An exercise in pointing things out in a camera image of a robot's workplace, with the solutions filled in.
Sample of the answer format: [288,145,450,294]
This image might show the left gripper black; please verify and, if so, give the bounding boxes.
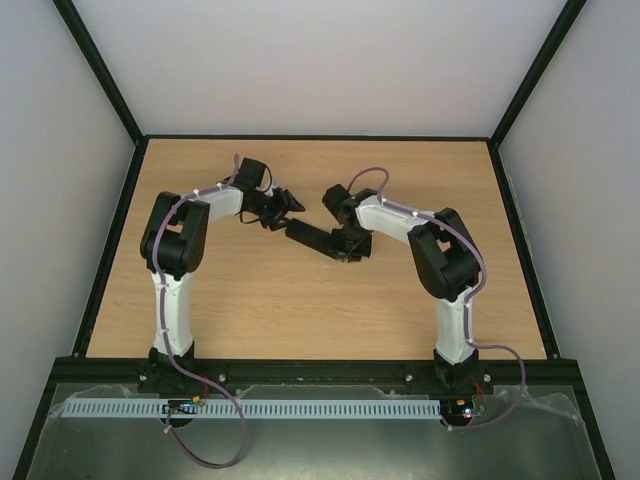
[251,187,307,232]

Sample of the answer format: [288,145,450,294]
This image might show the black sunglasses case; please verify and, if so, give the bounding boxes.
[285,219,347,259]

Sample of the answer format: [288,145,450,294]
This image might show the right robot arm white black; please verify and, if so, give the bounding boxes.
[322,184,485,392]

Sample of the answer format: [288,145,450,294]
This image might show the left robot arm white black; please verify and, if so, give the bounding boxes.
[139,157,305,394]

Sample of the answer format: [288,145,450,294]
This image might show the right controller board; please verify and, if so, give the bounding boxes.
[440,397,487,422]

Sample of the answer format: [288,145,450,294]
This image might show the controller board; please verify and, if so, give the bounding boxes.
[160,395,208,415]
[440,397,487,422]

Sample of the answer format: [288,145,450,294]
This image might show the left controller board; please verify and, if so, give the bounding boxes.
[160,395,208,415]

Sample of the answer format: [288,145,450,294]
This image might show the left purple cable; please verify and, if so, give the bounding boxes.
[154,153,247,468]

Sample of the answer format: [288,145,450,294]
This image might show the black aluminium frame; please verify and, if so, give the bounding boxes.
[14,1,614,479]

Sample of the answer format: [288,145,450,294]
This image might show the white slotted cable duct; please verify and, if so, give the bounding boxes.
[61,398,441,420]

